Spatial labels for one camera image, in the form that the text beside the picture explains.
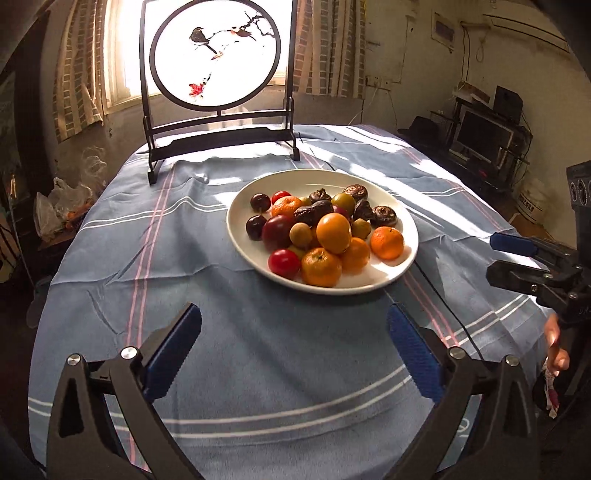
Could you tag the dark cherry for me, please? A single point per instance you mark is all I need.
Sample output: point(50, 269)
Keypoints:
point(260, 202)
point(255, 227)

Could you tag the dark brown wrinkled fruit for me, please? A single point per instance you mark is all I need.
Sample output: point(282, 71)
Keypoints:
point(313, 213)

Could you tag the large orange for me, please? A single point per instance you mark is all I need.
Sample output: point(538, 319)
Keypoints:
point(322, 270)

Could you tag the small yellow fruit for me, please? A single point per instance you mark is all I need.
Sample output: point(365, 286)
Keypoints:
point(360, 228)
point(295, 251)

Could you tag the black speaker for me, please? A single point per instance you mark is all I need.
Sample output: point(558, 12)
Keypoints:
point(508, 104)

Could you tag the dark brown water chestnut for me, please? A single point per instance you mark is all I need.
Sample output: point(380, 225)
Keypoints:
point(383, 216)
point(363, 210)
point(320, 195)
point(354, 191)

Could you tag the person's right hand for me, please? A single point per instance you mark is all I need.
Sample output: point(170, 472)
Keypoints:
point(552, 334)

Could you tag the computer monitor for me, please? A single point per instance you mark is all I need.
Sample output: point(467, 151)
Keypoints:
point(482, 136)

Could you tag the wall electrical box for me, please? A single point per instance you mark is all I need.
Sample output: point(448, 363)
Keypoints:
point(443, 28)

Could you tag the white air conditioner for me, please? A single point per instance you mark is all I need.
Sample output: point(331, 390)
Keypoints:
point(526, 32)

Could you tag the white plate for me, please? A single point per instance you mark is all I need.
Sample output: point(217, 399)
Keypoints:
point(392, 272)

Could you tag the dark red plum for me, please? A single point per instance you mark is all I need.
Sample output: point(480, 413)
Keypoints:
point(277, 233)
point(341, 213)

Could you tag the clear plastic bag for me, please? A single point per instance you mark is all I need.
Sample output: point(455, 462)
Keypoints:
point(92, 161)

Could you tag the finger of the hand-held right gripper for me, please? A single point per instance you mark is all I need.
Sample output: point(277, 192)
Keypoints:
point(512, 275)
point(508, 243)

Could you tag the yellow green tomato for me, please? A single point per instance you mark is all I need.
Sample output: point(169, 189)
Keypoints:
point(344, 202)

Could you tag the bird painting table screen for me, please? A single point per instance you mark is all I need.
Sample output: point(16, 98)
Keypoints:
point(217, 50)

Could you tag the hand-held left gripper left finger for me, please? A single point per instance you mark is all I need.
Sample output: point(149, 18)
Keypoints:
point(171, 355)

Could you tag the small tan round fruit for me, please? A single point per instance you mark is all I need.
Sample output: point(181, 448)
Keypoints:
point(300, 234)

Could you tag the white flat box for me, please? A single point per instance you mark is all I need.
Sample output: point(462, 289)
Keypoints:
point(471, 93)

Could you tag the checked curtain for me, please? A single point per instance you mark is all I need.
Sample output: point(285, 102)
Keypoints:
point(332, 46)
point(76, 69)

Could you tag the red white wrapper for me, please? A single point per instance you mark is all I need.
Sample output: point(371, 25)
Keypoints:
point(550, 392)

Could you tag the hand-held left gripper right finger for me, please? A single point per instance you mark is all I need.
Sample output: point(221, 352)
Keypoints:
point(413, 355)

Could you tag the white plastic bag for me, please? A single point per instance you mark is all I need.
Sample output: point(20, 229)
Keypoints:
point(60, 203)

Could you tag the black hat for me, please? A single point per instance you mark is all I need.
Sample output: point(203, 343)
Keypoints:
point(422, 129)

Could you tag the white bucket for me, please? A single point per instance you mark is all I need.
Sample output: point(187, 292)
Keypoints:
point(531, 201)

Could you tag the small red cherry tomato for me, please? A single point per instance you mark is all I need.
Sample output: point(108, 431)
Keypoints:
point(280, 196)

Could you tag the wall power outlet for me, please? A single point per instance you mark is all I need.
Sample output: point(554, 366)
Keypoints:
point(378, 82)

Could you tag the black media stand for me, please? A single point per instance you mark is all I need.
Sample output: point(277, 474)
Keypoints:
point(466, 177)

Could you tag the blue striped tablecloth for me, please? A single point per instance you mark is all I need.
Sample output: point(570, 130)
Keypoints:
point(277, 346)

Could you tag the orange yellow tomato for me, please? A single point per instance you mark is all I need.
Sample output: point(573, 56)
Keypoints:
point(333, 233)

